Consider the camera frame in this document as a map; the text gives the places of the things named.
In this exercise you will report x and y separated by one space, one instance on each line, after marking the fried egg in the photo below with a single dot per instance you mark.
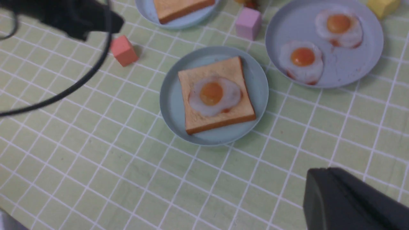
211 96
302 61
340 27

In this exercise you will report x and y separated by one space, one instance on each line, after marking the yellow cube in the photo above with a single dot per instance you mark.
382 8

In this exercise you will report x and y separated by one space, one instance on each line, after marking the red yellow apple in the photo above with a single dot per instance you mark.
252 4

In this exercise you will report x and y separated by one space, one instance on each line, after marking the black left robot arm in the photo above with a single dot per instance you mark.
76 18

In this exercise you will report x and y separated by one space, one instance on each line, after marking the light blue bread plate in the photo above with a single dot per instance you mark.
147 9

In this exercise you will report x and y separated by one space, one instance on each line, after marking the pink cube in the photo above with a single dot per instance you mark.
248 23

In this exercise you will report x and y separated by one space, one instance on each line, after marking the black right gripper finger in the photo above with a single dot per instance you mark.
334 199

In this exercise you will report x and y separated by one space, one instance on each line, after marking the toast slice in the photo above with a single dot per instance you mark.
231 69
169 10

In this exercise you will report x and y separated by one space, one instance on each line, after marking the salmon red cube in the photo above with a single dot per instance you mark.
123 51

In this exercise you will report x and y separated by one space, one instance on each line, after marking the grey blue egg plate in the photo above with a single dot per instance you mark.
295 21

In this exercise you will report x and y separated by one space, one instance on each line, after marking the teal centre plate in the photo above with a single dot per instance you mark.
171 102

